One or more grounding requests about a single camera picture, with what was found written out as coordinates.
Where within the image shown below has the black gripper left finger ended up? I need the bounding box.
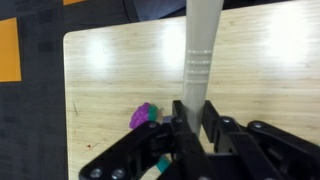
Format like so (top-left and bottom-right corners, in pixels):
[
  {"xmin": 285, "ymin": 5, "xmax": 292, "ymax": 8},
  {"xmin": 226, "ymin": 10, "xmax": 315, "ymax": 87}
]
[{"xmin": 79, "ymin": 100, "xmax": 218, "ymax": 180}]

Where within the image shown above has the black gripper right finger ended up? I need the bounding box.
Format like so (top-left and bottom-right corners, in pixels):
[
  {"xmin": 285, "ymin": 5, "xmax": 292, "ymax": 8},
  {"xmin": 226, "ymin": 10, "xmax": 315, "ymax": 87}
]
[{"xmin": 202, "ymin": 101, "xmax": 320, "ymax": 180}]

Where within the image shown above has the big beige plastic spoon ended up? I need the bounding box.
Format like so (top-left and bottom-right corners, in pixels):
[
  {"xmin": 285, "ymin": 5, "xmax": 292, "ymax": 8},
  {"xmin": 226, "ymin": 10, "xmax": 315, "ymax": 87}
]
[{"xmin": 179, "ymin": 0, "xmax": 225, "ymax": 135}]

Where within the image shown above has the teal toy cucumber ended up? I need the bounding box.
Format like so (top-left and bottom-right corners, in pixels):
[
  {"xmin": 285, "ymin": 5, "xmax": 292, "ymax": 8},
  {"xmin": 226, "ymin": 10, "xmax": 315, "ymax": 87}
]
[{"xmin": 156, "ymin": 155, "xmax": 171, "ymax": 173}]

